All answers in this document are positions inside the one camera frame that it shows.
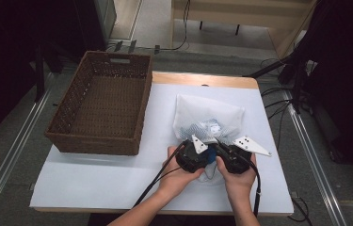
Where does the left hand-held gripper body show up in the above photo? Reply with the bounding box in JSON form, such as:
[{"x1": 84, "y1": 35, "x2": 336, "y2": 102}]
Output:
[{"x1": 175, "y1": 134, "x2": 212, "y2": 174}]

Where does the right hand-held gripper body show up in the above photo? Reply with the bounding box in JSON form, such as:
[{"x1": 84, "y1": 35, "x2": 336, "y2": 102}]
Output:
[{"x1": 215, "y1": 135, "x2": 273, "y2": 174}]

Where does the blue garment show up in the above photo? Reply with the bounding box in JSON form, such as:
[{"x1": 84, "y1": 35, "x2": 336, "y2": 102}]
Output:
[{"x1": 180, "y1": 118, "x2": 229, "y2": 166}]

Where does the white mesh laundry bag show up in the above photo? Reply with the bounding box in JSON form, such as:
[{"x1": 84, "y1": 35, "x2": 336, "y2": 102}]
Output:
[{"x1": 172, "y1": 93, "x2": 247, "y2": 186}]

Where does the brown wicker basket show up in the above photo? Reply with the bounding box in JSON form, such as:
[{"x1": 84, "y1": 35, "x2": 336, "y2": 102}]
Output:
[{"x1": 44, "y1": 50, "x2": 153, "y2": 156}]

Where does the person's right hand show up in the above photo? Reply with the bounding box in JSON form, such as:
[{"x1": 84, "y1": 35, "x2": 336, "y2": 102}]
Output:
[{"x1": 215, "y1": 153, "x2": 258, "y2": 198}]

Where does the person's left hand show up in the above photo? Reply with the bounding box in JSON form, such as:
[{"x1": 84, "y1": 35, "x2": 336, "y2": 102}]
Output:
[{"x1": 157, "y1": 145, "x2": 206, "y2": 198}]

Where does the black metal stand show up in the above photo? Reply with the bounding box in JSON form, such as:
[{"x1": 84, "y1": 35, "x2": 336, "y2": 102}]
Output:
[
  {"x1": 243, "y1": 46, "x2": 317, "y2": 115},
  {"x1": 33, "y1": 43, "x2": 47, "y2": 104}
]

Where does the black curtain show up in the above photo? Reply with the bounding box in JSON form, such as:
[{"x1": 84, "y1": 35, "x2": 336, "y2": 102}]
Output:
[
  {"x1": 293, "y1": 0, "x2": 353, "y2": 189},
  {"x1": 0, "y1": 0, "x2": 106, "y2": 149}
]

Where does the light wooden furniture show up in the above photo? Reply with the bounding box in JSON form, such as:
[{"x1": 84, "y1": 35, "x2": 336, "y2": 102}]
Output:
[{"x1": 170, "y1": 0, "x2": 318, "y2": 59}]

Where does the grey cabinet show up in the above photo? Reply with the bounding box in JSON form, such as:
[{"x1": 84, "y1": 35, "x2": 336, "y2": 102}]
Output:
[{"x1": 93, "y1": 0, "x2": 118, "y2": 43}]

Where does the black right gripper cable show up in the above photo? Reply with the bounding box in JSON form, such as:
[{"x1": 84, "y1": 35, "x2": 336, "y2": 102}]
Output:
[{"x1": 244, "y1": 156, "x2": 263, "y2": 218}]

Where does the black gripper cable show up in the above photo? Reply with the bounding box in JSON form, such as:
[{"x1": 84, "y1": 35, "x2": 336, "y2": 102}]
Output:
[
  {"x1": 132, "y1": 140, "x2": 188, "y2": 209},
  {"x1": 244, "y1": 156, "x2": 263, "y2": 218}
]

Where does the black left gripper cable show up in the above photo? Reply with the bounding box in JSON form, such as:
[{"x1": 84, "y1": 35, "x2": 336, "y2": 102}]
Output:
[{"x1": 132, "y1": 140, "x2": 188, "y2": 209}]

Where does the black floor cable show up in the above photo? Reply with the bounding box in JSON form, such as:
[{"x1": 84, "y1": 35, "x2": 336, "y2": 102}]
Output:
[
  {"x1": 155, "y1": 0, "x2": 192, "y2": 52},
  {"x1": 287, "y1": 195, "x2": 313, "y2": 226},
  {"x1": 260, "y1": 57, "x2": 293, "y2": 150}
]

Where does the metal floor rail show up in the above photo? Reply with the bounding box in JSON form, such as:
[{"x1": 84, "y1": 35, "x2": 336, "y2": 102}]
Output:
[
  {"x1": 285, "y1": 89, "x2": 348, "y2": 226},
  {"x1": 0, "y1": 71, "x2": 56, "y2": 226}
]

